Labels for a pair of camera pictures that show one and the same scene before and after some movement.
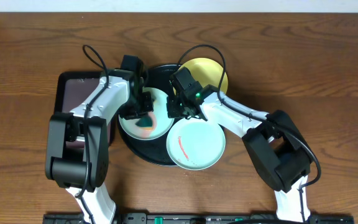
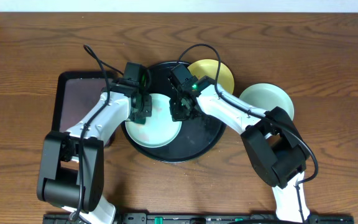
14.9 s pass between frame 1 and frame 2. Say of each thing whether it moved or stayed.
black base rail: stayed
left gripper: stayed
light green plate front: moved
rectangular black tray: stayed
